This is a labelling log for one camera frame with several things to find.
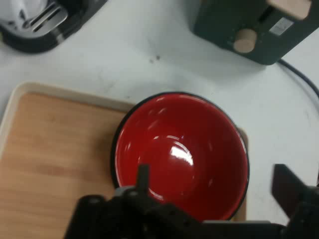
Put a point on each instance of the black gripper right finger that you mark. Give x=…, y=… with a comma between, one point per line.
x=299, y=204

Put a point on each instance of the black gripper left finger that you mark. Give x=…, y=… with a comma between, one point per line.
x=129, y=214

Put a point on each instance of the pale wooden toaster lever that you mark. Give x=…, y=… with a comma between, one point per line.
x=294, y=7

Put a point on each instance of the red bowl with black outside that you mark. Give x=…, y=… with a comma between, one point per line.
x=179, y=139

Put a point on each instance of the wooden tray with pale rim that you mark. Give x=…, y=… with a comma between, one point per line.
x=54, y=149

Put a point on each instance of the round wooden toaster knob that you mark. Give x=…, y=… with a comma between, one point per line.
x=245, y=41

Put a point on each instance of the dark green two-slot toaster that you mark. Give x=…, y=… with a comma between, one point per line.
x=216, y=22

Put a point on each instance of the black countertop appliance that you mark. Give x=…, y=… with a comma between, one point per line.
x=74, y=17

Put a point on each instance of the white and chrome appliance top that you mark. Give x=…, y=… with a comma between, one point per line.
x=30, y=12

